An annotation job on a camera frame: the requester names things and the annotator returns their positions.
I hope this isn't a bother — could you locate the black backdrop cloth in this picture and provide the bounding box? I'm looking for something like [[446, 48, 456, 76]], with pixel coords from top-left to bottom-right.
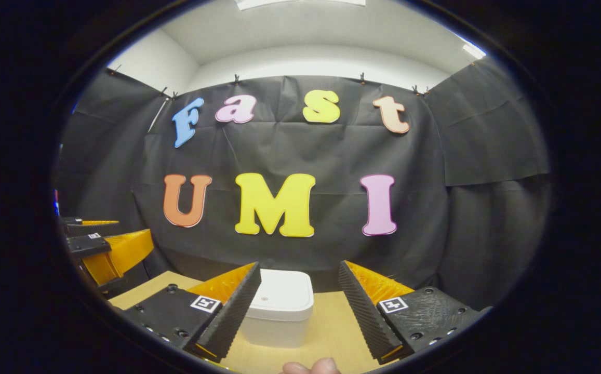
[[54, 66, 551, 312]]

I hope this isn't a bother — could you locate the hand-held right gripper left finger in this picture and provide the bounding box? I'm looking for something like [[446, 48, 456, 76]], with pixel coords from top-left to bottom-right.
[[122, 261, 262, 363]]

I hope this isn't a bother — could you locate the wooden desktop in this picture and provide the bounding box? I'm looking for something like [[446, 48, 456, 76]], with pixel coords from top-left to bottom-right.
[[108, 270, 384, 374]]

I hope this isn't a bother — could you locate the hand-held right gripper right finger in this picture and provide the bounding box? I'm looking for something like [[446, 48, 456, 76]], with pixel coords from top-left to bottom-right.
[[338, 260, 493, 364]]

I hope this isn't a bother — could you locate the white desktop garbage bin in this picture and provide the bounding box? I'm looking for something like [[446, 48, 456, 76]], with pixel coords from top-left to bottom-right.
[[238, 269, 315, 349]]

